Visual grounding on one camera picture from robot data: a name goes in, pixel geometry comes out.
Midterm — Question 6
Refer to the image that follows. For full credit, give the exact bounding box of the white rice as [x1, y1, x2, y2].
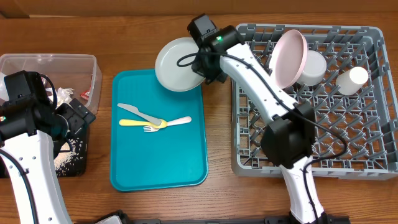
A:
[53, 138, 84, 175]

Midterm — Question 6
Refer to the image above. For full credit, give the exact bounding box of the grey dishwasher rack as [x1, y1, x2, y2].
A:
[237, 24, 397, 180]

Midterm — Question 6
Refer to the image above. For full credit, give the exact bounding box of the clear plastic bin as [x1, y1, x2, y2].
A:
[1, 54, 102, 114]

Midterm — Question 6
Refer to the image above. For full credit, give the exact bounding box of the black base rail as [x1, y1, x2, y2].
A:
[131, 215, 351, 224]

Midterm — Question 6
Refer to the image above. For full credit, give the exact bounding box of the yellow plastic spoon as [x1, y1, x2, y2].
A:
[119, 119, 167, 129]

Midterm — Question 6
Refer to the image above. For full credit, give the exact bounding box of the white plastic fork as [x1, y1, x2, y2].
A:
[143, 116, 192, 133]

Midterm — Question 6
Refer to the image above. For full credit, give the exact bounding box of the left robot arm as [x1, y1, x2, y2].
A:
[1, 70, 95, 223]

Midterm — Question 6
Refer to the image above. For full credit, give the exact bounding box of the grey plastic knife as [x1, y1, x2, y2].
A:
[117, 103, 162, 126]

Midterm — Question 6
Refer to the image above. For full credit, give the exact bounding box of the pink round plate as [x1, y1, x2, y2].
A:
[269, 30, 308, 89]

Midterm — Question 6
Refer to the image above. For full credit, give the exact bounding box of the white plastic cup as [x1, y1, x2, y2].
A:
[336, 67, 368, 95]

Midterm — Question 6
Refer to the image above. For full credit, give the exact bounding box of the white napkin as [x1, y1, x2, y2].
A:
[56, 88, 75, 106]

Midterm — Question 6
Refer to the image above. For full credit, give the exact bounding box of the grey bowl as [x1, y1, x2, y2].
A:
[297, 50, 326, 86]

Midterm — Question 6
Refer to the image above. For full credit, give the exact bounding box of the red sauce packet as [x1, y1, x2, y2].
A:
[80, 90, 90, 100]

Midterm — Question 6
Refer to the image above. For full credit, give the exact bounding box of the teal plastic tray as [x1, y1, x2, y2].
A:
[109, 69, 208, 192]

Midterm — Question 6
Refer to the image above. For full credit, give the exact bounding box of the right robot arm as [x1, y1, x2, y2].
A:
[187, 14, 326, 223]

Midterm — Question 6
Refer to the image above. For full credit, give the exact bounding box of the grey round plate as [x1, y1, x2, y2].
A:
[155, 37, 205, 92]

